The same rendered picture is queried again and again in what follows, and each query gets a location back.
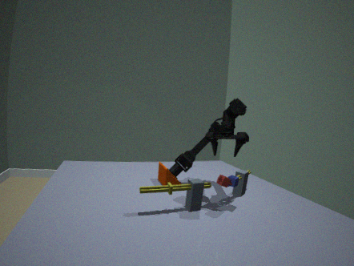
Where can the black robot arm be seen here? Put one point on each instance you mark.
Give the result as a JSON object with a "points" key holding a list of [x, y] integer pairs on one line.
{"points": [[187, 158]]}

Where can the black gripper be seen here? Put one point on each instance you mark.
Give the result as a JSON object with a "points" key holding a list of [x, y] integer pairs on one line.
{"points": [[240, 138]]}

